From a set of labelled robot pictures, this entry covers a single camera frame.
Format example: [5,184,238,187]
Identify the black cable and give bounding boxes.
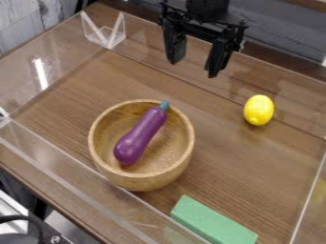
[0,214,45,244]

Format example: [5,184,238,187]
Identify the green foam block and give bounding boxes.
[171,194,258,244]

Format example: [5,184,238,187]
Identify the brown wooden bowl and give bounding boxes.
[88,99,195,192]

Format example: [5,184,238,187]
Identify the yellow toy lemon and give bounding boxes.
[243,94,275,126]

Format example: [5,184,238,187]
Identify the purple toy eggplant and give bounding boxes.
[113,101,170,166]

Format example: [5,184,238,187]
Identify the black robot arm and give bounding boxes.
[159,0,248,78]

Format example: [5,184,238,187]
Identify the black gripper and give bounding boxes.
[159,0,248,78]

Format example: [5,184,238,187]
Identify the clear acrylic corner bracket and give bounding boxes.
[80,11,125,50]

